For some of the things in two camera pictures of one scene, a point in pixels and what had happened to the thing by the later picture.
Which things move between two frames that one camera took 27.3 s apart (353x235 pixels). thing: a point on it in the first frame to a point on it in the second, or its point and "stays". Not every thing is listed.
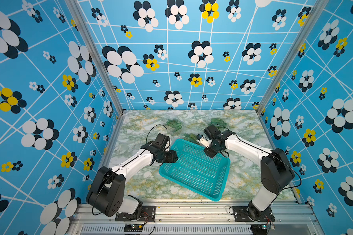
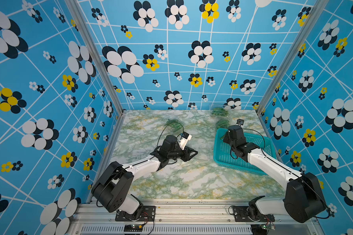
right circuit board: [261, 229] stays
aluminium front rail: [192, 219] stays
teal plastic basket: [196, 170] to [223, 154]
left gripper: [173, 157] to [187, 152]
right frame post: [318, 8] stays
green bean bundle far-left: [173, 125] stays
